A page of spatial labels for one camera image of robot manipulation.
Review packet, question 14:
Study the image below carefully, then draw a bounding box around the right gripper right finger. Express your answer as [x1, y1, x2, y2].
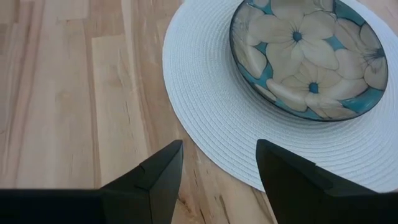
[255, 139, 377, 224]

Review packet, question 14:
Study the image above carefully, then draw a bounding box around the patterned ceramic bowl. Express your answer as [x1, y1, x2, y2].
[229, 0, 389, 122]

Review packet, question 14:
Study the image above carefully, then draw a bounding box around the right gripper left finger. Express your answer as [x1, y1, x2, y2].
[101, 139, 184, 224]

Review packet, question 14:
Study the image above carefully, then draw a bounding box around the white round woven placemat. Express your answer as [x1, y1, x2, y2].
[161, 0, 398, 194]

